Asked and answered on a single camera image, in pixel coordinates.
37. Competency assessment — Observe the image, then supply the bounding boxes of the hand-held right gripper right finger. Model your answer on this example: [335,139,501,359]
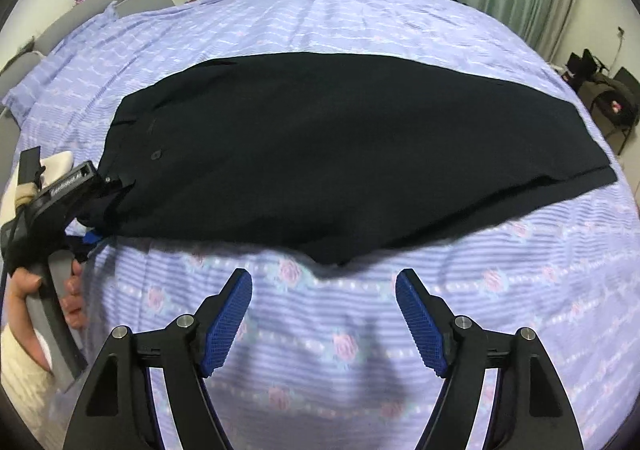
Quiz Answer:
[396,268,584,450]

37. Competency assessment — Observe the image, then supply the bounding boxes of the black pants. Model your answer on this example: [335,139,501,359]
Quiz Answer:
[77,56,617,267]

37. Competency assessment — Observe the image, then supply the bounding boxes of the person's left hand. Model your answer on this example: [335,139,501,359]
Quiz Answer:
[0,261,86,365]

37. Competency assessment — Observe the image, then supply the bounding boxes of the purple floral pillow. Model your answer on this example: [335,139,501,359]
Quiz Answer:
[2,46,118,131]
[47,2,122,61]

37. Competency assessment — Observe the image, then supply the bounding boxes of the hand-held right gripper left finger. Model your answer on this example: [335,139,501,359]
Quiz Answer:
[62,268,253,450]

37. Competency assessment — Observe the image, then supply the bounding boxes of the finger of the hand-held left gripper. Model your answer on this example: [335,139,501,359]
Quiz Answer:
[67,225,108,255]
[99,174,136,201]

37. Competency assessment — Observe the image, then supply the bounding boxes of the black bag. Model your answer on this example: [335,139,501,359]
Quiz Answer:
[566,50,609,90]

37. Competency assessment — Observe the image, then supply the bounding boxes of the person's left forearm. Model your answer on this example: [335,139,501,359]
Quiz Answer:
[0,324,57,433]

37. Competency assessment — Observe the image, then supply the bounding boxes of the olive jacket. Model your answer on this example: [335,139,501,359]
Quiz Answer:
[580,74,637,141]

